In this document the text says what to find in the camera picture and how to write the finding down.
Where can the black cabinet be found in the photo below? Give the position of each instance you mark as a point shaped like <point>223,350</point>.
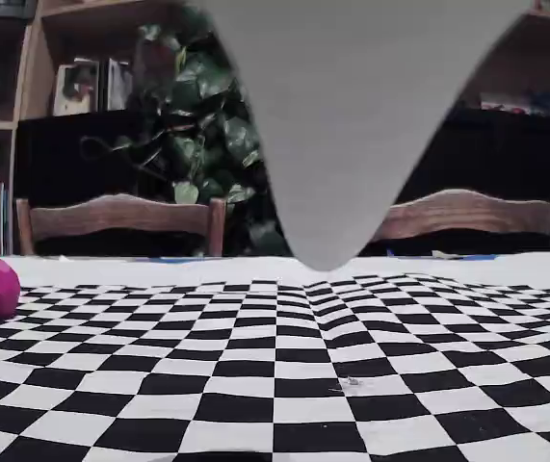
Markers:
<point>62,159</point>

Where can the green leafy plant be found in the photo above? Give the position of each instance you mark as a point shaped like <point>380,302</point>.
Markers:
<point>207,130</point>

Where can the brown wooden chair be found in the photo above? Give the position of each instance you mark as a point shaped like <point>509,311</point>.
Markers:
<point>472,214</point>
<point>111,216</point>

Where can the wooden bookshelf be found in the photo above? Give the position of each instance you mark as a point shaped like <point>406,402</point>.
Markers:
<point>26,82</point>

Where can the blue tape piece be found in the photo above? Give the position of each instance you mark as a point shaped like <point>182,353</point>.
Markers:
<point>477,257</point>
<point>180,259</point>

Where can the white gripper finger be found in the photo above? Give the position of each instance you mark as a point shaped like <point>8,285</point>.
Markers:
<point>342,120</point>

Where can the white picture box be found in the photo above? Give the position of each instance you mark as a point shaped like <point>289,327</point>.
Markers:
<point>76,86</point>
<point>118,84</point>

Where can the colourful shelf items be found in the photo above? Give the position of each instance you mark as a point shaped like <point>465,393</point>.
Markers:
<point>515,103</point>

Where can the black white checkerboard cloth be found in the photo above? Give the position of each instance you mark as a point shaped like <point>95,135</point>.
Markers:
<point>274,366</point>

